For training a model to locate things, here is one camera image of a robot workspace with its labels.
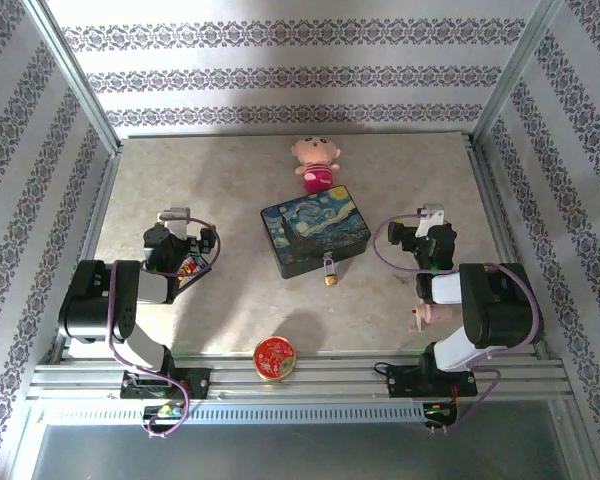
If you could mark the small circuit board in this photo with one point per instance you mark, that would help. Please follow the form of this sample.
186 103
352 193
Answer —
165 411
440 412

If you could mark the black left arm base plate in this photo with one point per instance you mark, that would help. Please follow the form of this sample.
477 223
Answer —
197 382

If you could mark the colourful printed card packet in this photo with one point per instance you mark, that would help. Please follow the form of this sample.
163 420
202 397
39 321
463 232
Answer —
192 270

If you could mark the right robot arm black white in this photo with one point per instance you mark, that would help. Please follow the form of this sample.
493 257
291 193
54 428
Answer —
500 310

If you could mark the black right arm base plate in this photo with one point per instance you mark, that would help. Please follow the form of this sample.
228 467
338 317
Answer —
405 382

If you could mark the round red gold tin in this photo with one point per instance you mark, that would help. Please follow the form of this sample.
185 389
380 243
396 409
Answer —
274 358

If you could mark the pink plush doll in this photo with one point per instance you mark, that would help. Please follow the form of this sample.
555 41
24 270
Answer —
314 160

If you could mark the small pink plastic toy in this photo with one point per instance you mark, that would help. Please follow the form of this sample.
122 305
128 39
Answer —
437 314

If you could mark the aluminium frame post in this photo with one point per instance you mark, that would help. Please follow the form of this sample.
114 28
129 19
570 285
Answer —
75 80
510 75

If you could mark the aluminium mounting rail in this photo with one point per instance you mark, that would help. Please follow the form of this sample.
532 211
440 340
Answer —
330 385

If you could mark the aluminium side rail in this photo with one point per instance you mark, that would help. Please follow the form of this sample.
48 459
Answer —
97 215
500 235

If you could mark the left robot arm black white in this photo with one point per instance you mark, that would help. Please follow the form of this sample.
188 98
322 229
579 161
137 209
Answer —
95 305

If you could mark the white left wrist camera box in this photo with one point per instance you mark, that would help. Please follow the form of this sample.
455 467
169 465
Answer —
180 224

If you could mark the grey metal sheet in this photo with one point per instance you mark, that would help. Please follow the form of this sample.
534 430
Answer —
300 452

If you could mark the small left circuit board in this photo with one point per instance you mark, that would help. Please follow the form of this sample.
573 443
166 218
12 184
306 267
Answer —
165 411

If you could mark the starry night painted box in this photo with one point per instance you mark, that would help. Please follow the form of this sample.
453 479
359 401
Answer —
310 225

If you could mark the small right circuit board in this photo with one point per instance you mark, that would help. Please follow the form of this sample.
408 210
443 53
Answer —
440 412

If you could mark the small brass padlock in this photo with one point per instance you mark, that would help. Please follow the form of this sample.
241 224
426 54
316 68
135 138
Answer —
331 280

